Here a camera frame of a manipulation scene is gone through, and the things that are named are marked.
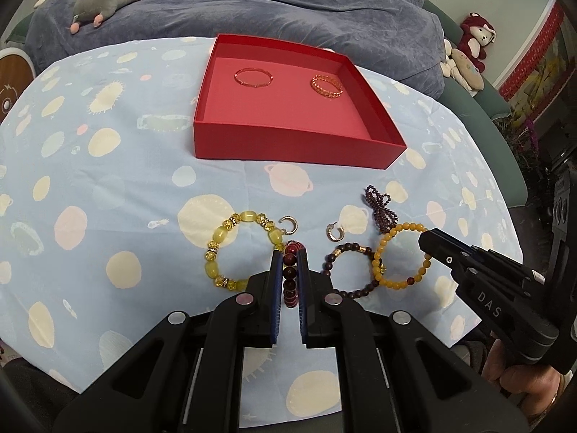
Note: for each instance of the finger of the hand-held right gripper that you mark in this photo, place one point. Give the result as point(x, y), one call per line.
point(439, 246)

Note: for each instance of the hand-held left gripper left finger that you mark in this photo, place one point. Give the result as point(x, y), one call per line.
point(276, 306)

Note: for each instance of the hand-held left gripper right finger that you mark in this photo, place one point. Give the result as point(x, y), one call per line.
point(301, 315)

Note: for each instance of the dark purple bead strand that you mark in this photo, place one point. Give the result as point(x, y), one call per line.
point(381, 209)

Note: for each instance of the silver hoop earring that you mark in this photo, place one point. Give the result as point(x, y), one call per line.
point(293, 228)
point(336, 236)

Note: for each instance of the red cardboard box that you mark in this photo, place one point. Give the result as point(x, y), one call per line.
point(288, 99)

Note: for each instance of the person's right hand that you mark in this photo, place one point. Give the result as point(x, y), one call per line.
point(527, 385)

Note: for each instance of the green sofa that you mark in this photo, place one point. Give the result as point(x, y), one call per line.
point(491, 144)

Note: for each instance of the purple flower plant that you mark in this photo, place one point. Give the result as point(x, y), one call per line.
point(525, 144)

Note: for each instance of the beige round plush toy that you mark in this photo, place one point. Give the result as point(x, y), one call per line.
point(466, 70)

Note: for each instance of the light blue planet-print tablecloth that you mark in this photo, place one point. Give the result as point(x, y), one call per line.
point(135, 189)

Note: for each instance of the white plush toy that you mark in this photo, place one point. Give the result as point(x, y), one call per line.
point(446, 61)

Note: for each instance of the red monkey plush toy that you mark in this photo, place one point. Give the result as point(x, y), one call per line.
point(473, 40)

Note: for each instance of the thin gold bangle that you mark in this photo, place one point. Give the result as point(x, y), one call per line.
point(236, 77)

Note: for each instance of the blue-grey velvet blanket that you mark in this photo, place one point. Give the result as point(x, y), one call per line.
point(270, 4)

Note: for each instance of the round white brown-faced device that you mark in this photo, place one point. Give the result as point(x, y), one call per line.
point(13, 85)

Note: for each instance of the grey mole plush toy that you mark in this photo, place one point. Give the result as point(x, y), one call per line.
point(108, 2)

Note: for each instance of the red-fringed yellow wall picture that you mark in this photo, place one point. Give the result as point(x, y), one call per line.
point(541, 54)

